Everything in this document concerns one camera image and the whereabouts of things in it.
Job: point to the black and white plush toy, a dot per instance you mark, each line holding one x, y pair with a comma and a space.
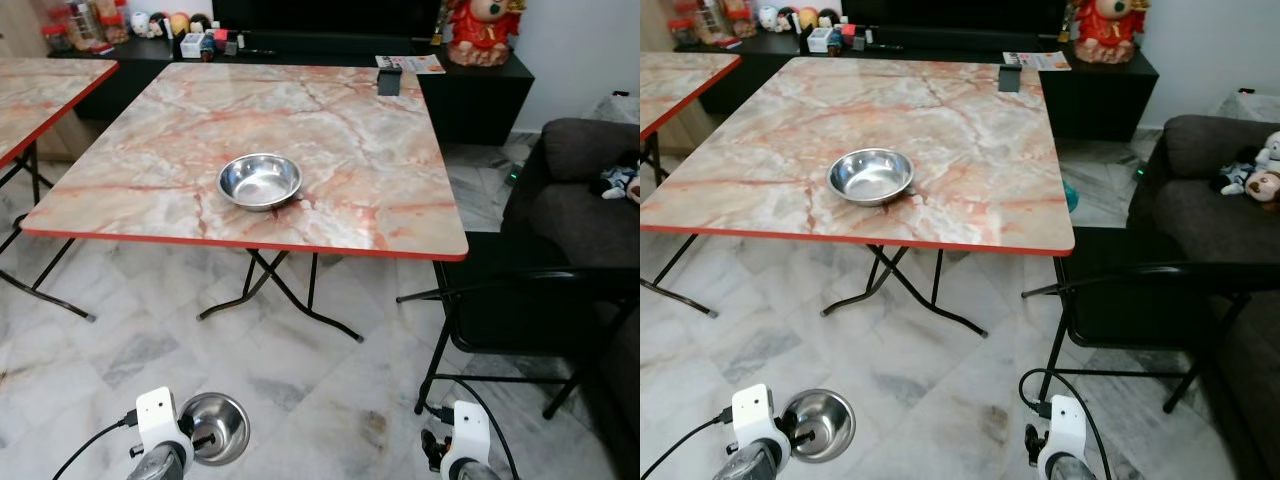
1240, 178
620, 182

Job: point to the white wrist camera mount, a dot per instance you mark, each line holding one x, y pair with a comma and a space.
468, 430
753, 410
158, 415
1066, 425

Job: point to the marble-top folding table red edge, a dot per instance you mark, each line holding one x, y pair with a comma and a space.
680, 85
40, 95
860, 115
260, 120

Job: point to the small black box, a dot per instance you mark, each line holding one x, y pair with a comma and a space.
1010, 79
390, 82

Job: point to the black low TV cabinet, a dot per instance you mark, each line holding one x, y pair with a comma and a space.
1100, 95
480, 95

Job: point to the black folding chair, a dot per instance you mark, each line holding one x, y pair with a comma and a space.
520, 300
1140, 295

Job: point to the grey patterned box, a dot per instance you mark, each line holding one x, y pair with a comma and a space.
622, 108
1248, 104

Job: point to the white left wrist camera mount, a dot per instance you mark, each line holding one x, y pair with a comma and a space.
753, 410
158, 415

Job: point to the printed leaflet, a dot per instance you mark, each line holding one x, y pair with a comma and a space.
420, 64
1045, 60

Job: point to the stainless steel bowl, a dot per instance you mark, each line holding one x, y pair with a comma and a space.
228, 420
832, 416
262, 184
872, 179

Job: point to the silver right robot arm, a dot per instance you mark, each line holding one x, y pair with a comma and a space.
1063, 470
466, 472

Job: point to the dark grey sofa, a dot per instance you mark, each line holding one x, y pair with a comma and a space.
1190, 215
580, 220

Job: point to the brown plush toy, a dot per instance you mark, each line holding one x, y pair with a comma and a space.
1266, 188

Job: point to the small white box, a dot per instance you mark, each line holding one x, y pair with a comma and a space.
819, 40
192, 45

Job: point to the red-lidded snack jar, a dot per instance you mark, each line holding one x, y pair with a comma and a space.
684, 30
58, 38

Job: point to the black television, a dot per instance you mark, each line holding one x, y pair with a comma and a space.
950, 12
320, 15

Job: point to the red robed figurine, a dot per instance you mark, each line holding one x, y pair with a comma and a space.
485, 35
1110, 32

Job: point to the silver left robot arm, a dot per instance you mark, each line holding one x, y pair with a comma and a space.
745, 466
160, 467

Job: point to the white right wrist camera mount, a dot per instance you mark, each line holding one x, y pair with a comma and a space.
468, 430
1066, 425

